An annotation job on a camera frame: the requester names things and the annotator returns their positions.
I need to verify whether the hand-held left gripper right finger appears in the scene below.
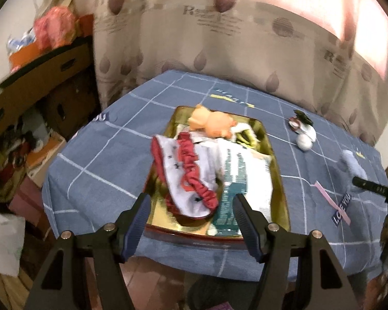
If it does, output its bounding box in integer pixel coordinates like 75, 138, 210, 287
233, 194, 358, 310

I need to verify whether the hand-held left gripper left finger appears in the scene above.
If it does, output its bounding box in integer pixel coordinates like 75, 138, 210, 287
24, 193, 152, 310

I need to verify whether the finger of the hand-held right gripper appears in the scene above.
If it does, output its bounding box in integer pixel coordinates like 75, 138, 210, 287
352, 177, 388, 202

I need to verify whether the light blue towel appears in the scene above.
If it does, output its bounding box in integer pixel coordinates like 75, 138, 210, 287
339, 150, 366, 194

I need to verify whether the white and teal packet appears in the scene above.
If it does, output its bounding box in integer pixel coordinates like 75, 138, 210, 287
208, 147, 274, 237

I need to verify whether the gold tin box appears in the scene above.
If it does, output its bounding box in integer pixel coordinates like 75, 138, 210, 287
143, 105, 290, 249

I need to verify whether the red and white satin cap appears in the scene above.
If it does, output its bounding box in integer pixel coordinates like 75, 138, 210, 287
151, 133, 220, 218

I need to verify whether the white cotton ball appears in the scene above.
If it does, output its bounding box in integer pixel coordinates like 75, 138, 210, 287
296, 136, 312, 152

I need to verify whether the white fleece mitten yellow lining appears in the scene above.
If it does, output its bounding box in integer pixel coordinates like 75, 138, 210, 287
234, 124, 259, 147

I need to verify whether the white sock with red trim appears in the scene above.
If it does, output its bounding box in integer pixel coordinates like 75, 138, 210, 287
289, 118, 317, 141

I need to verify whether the orange rubber toy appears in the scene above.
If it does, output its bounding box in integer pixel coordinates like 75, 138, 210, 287
188, 104, 236, 139

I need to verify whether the pink box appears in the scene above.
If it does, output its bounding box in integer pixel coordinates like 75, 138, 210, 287
9, 177, 50, 230

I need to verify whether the white and orange open box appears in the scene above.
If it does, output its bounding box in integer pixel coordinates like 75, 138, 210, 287
26, 132, 67, 188

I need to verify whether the white floral plastic bag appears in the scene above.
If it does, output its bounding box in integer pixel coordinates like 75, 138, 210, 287
0, 194, 26, 276

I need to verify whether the pile of dark clutter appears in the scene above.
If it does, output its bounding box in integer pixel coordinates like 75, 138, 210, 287
0, 116, 49, 188

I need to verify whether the brown wooden cabinet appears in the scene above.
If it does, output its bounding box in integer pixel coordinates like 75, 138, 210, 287
0, 37, 101, 156

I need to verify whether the beige leaf print curtain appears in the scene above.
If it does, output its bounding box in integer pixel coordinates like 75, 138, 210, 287
68, 0, 388, 146

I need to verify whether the small red box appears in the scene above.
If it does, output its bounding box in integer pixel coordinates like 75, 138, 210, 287
77, 14, 95, 37

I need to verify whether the red plastic bag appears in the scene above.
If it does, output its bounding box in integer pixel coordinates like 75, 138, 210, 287
34, 6, 76, 50

